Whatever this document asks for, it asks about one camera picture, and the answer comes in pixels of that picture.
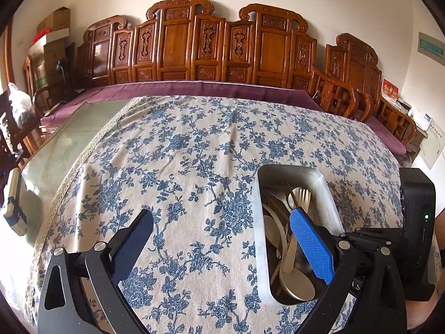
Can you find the person right hand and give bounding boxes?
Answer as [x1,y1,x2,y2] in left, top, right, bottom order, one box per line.
[406,210,444,333]

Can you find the carved wooden armchair right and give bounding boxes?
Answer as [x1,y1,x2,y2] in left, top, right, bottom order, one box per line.
[323,33,382,123]

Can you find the white plastic bag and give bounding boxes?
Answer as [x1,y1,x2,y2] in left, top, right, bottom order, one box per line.
[8,82,35,129]

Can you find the metal rectangular tray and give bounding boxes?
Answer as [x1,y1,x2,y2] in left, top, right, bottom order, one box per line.
[251,164,343,307]

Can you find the carved wooden bench back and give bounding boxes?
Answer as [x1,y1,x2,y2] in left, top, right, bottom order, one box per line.
[75,0,318,90]

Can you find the red box on shelf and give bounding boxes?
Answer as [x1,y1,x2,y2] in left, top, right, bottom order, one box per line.
[381,78,399,102]

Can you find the stacked cardboard boxes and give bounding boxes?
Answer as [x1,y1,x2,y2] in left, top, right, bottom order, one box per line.
[28,6,71,89]

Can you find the purple table cover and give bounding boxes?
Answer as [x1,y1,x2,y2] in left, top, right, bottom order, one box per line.
[39,80,407,157]

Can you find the blue floral tablecloth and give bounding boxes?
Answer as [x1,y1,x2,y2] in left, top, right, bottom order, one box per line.
[26,97,402,333]

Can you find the cream plastic fork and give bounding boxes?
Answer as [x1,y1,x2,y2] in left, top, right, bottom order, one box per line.
[283,187,311,273]

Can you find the cream plastic spoon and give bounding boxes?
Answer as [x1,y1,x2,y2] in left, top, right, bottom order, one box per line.
[263,215,281,250]

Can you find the green wall sign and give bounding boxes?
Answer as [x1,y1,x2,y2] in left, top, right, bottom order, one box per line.
[417,32,445,66]

